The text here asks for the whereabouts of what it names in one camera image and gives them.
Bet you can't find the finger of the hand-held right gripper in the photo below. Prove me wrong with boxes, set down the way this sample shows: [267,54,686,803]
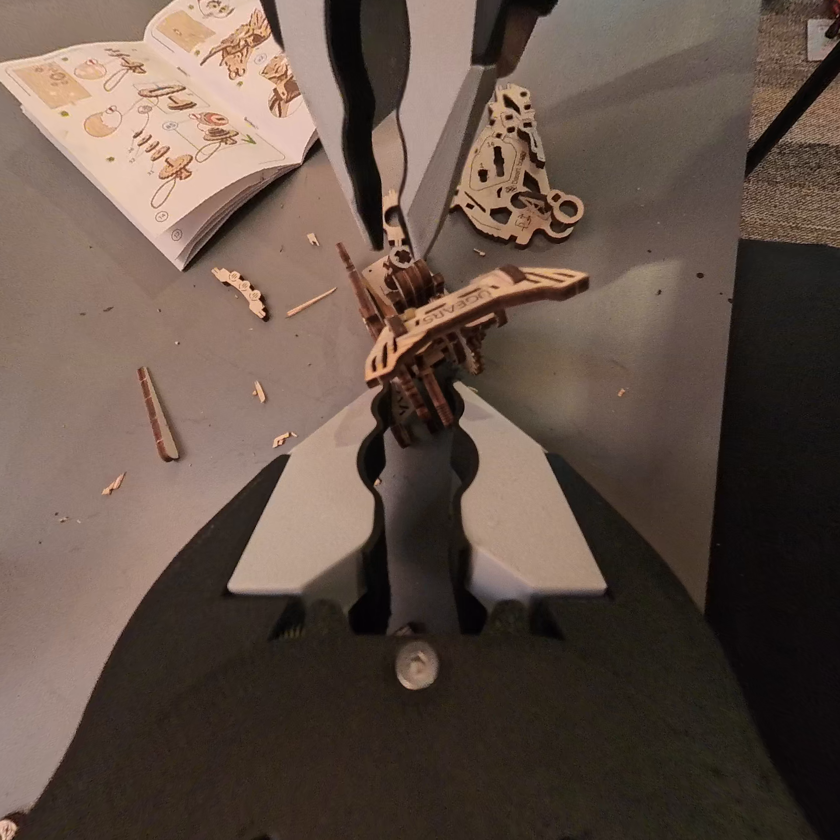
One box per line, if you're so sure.
[271,0,387,252]
[392,0,506,258]

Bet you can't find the person's right hand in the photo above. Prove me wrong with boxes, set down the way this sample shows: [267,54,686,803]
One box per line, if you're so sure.
[500,10,541,75]

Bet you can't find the brown wooden model assembly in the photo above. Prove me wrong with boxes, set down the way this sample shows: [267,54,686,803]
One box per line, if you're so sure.
[335,241,589,448]

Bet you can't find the pale wooden parts sheet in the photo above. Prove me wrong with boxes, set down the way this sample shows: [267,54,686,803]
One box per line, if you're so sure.
[449,84,585,250]

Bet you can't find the small wooden link part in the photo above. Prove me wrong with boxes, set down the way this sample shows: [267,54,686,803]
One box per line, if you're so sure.
[382,189,413,253]

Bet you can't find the open instruction booklet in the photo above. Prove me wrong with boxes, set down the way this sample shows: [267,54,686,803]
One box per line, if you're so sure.
[0,0,321,271]

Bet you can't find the curved wooden part oval holes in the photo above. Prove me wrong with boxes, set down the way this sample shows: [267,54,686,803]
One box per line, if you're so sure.
[211,266,271,322]

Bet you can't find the long notched wooden strip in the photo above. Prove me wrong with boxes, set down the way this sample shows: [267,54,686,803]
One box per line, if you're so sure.
[136,366,180,462]

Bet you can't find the wooden toothpick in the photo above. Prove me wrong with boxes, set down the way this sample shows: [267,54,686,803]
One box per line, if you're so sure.
[285,287,337,319]

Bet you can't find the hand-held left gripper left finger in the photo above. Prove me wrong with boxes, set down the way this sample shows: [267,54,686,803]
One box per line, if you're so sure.
[226,386,388,608]

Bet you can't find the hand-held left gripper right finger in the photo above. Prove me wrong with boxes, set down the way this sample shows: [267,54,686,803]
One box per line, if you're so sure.
[449,382,609,611]

